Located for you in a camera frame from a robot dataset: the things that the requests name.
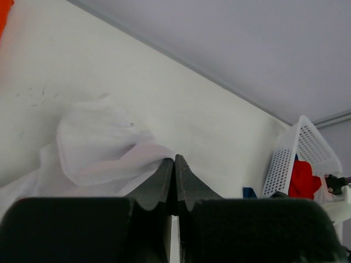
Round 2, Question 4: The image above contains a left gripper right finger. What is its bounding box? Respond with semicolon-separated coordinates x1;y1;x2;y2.
174;155;346;262

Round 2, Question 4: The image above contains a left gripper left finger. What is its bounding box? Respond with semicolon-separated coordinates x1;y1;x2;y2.
1;159;174;262

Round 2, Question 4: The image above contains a white t shirt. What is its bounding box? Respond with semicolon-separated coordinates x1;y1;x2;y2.
1;95;175;214

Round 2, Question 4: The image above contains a blue t shirt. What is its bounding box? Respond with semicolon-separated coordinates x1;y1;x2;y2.
242;187;257;199

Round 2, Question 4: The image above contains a red t shirt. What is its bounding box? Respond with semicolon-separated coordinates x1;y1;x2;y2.
288;160;321;200

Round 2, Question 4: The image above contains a white plastic laundry basket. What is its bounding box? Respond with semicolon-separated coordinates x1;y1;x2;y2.
261;116;342;198

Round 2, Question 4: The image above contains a folded orange t shirt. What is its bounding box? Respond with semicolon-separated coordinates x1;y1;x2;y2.
0;0;14;38

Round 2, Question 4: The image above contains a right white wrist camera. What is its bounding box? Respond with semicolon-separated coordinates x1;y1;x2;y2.
324;174;350;242

